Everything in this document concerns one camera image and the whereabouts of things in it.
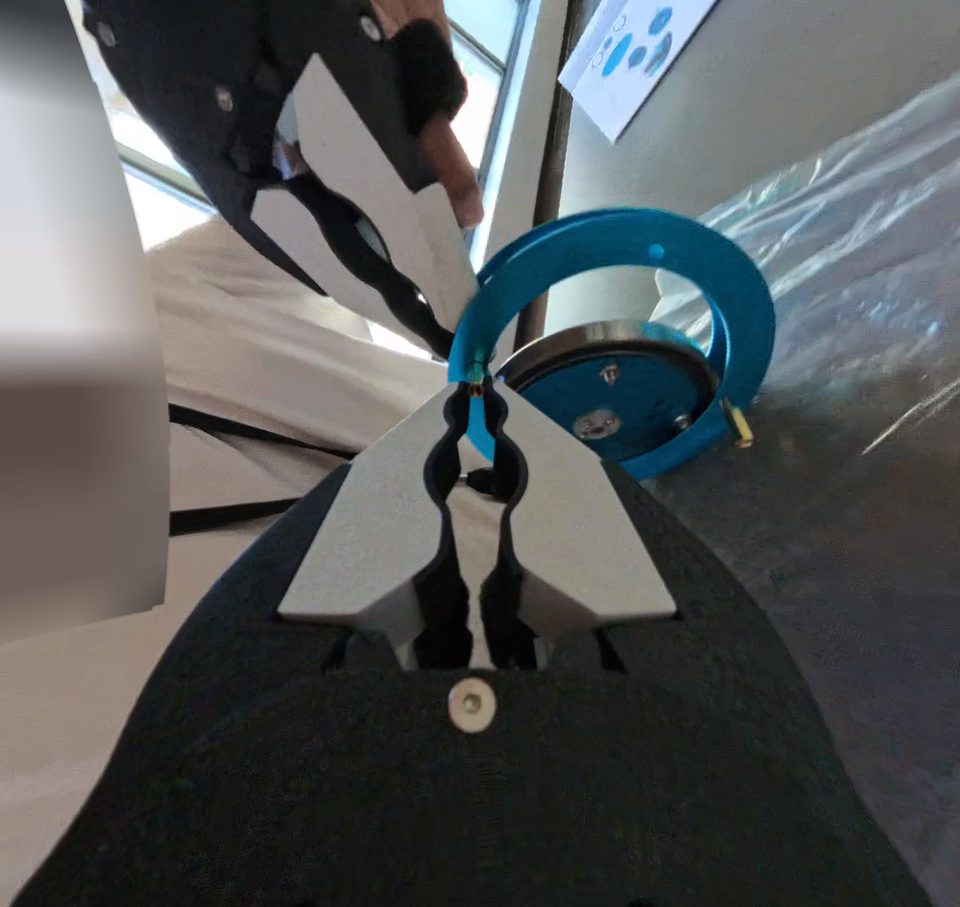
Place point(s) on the blue round turntable assembly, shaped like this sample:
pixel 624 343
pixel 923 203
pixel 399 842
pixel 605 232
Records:
pixel 742 307

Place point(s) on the white paper sheet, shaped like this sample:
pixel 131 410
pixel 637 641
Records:
pixel 645 59

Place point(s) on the person's left hand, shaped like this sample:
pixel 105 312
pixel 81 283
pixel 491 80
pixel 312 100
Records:
pixel 457 172

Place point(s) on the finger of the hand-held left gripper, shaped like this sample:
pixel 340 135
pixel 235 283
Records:
pixel 360 172
pixel 300 247

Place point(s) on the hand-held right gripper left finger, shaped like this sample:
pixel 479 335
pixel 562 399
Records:
pixel 360 547

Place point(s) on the clear plastic bag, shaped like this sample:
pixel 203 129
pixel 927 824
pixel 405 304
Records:
pixel 862 209

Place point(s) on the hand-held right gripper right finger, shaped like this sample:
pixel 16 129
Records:
pixel 585 547

